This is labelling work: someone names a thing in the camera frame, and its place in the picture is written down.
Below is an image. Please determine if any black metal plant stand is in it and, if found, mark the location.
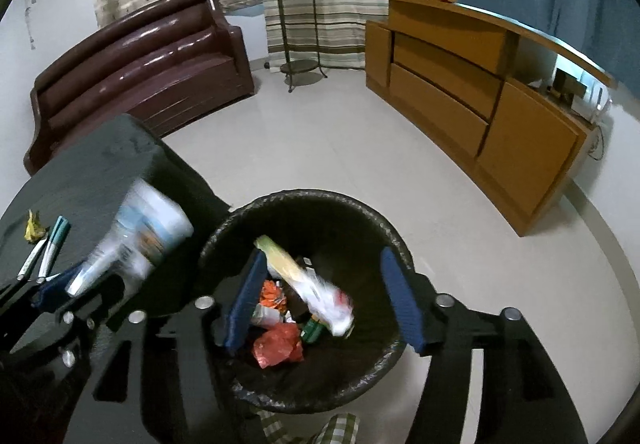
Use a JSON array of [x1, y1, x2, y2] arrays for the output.
[[265, 0, 328, 93]]

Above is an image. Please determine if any orange patterned wrapper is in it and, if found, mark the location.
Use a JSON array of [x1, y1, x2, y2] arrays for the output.
[[260, 280, 287, 309]]

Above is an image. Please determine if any yellow green white wrapper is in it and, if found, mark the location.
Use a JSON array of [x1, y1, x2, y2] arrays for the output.
[[254, 235, 357, 339]]

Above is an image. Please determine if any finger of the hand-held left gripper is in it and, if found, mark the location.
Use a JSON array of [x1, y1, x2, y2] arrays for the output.
[[37, 276, 123, 334], [0, 273, 82, 325]]

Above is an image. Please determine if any white device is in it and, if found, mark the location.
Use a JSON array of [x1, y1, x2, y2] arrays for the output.
[[575, 78, 612, 122]]

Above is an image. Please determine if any black cable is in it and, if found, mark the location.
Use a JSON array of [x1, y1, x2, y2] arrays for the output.
[[587, 121, 607, 161]]

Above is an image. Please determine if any brown leather sofa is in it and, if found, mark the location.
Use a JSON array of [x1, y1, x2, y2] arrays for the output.
[[23, 0, 256, 176]]

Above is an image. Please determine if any black lined trash bin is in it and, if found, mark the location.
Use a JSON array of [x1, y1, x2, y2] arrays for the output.
[[198, 189, 416, 415]]

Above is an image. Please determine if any green checked clothing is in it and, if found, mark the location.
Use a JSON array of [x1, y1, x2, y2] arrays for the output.
[[257, 411, 362, 444]]

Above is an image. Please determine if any small green bottle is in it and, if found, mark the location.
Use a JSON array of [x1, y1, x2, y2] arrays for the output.
[[300, 316, 326, 344]]

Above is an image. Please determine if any wooden cabinet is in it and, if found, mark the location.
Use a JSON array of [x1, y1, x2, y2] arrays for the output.
[[364, 0, 616, 237]]

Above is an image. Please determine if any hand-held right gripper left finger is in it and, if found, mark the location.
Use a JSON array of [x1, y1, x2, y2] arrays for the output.
[[65, 250, 271, 444]]

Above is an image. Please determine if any yellow crumpled wrapper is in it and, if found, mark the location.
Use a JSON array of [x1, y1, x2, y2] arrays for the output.
[[25, 210, 48, 242]]

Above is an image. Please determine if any small white packet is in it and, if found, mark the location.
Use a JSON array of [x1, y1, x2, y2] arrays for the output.
[[250, 304, 286, 329]]

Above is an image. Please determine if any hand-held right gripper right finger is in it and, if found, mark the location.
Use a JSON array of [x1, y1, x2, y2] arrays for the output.
[[379, 247, 590, 444]]

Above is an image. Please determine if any red plastic bag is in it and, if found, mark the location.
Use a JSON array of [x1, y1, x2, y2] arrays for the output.
[[251, 324, 305, 370]]

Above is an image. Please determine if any teal white tube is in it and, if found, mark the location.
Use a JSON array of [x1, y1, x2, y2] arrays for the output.
[[16, 236, 51, 281], [37, 216, 72, 283]]

